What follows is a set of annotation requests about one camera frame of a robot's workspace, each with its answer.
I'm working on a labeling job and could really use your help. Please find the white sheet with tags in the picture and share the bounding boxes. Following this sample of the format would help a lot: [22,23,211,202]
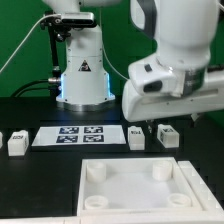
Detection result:
[32,125,126,146]

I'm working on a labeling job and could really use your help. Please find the white camera cable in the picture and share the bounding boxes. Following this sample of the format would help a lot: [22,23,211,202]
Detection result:
[0,14,61,75]

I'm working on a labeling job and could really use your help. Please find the black base cables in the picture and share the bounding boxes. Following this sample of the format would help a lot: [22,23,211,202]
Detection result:
[11,78,63,98]

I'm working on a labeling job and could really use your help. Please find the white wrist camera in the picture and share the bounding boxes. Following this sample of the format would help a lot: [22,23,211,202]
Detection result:
[128,54,185,97]

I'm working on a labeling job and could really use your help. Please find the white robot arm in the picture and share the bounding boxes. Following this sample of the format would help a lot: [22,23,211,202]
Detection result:
[42,0,224,122]

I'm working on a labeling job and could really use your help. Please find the black camera on stand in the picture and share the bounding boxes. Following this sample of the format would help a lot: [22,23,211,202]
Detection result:
[40,10,97,98]

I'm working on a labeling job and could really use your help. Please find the white square tabletop tray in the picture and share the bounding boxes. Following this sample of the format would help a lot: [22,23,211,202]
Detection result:
[77,157,203,216]

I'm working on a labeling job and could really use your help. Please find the white L-shaped obstacle fixture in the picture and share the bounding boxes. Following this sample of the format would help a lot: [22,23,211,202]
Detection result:
[178,161,224,215]

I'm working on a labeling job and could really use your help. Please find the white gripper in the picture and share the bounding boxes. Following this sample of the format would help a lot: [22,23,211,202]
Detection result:
[122,71,224,122]

